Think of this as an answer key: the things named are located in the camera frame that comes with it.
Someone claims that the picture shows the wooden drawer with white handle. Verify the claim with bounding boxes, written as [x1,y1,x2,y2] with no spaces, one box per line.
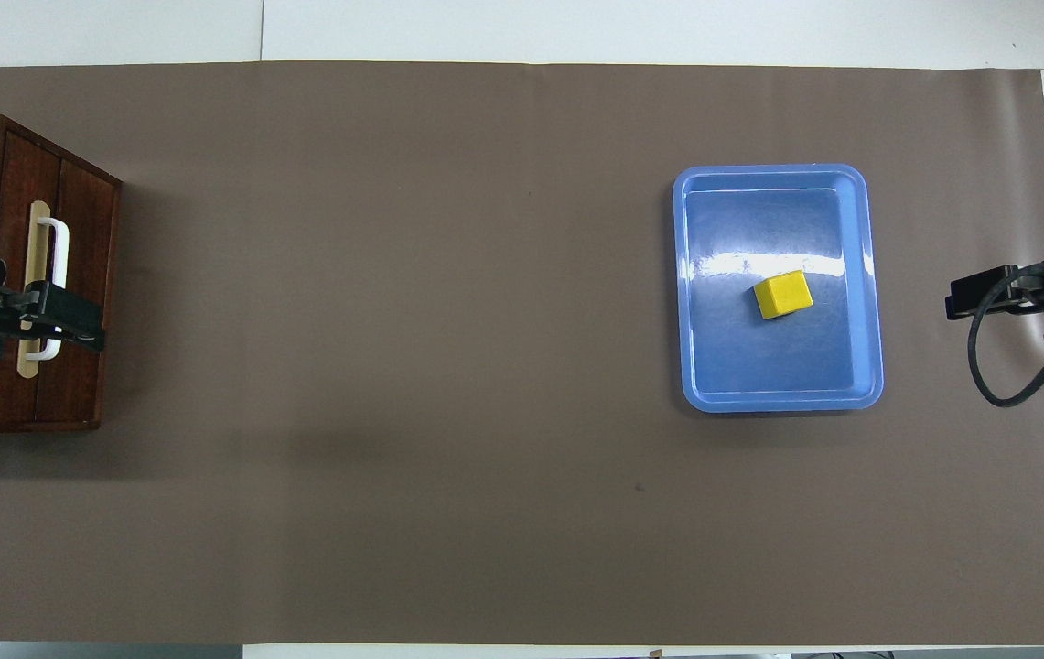
[0,128,116,427]

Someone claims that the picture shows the brown table mat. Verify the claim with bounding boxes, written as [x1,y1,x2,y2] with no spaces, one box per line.
[0,60,1044,646]

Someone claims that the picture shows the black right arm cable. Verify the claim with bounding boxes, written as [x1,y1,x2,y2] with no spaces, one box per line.
[967,264,1044,409]

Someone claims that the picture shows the yellow cube block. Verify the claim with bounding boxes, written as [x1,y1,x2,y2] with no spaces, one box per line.
[753,269,814,321]

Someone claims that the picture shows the blue plastic tray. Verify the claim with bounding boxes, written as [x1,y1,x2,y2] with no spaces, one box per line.
[673,164,885,414]

